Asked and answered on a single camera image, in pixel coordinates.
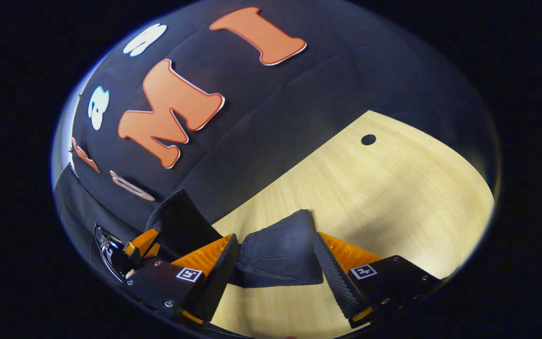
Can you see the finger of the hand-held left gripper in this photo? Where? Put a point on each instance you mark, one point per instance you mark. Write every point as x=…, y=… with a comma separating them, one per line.
x=141, y=245

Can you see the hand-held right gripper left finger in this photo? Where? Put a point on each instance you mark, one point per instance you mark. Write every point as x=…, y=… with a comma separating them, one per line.
x=217, y=282

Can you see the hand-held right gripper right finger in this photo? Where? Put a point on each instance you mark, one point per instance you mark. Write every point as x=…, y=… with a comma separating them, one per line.
x=334, y=278

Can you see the dark grey jeans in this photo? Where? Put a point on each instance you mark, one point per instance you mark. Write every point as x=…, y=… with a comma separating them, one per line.
x=280, y=254

